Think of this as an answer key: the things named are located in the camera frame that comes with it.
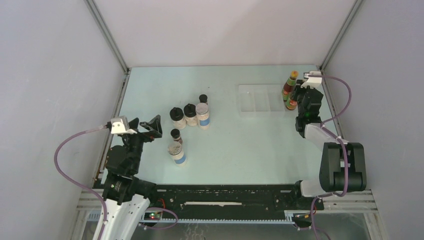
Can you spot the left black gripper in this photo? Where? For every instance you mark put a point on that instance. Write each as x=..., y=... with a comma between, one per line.
x=155, y=129

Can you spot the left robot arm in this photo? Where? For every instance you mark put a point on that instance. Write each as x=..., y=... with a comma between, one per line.
x=125, y=196

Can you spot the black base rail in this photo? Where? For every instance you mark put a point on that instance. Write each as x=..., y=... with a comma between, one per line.
x=237, y=202

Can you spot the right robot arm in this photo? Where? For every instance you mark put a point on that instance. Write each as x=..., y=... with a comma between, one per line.
x=342, y=167

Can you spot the circuit board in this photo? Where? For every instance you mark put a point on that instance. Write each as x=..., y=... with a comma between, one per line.
x=302, y=218
x=152, y=216

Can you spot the left circuit board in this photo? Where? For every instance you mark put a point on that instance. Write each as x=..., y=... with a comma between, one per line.
x=152, y=216

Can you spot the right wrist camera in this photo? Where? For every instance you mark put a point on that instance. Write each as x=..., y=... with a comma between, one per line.
x=312, y=79

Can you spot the small dark pepper bottle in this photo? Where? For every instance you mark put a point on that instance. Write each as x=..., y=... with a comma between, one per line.
x=176, y=135

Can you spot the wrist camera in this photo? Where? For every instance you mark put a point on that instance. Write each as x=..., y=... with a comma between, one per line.
x=120, y=126
x=312, y=79

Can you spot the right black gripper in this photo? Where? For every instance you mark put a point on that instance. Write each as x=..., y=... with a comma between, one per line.
x=298, y=89

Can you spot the black lid salt shaker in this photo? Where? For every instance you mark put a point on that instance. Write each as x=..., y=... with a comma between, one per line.
x=178, y=118
x=190, y=115

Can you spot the sauce bottle yellow cap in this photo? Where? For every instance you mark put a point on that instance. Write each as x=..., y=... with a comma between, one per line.
x=291, y=102
x=289, y=85

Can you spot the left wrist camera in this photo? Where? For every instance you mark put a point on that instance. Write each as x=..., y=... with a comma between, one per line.
x=120, y=126

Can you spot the right circuit board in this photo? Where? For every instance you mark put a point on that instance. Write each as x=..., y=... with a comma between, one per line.
x=302, y=218

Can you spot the small black cap spice bottle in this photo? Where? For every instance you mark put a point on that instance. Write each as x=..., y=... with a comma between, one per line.
x=203, y=98

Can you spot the blue label spice jar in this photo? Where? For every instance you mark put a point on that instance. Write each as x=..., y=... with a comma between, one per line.
x=203, y=115
x=175, y=150

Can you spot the clear plastic organizer tray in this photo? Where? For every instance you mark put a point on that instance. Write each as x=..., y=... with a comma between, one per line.
x=262, y=101

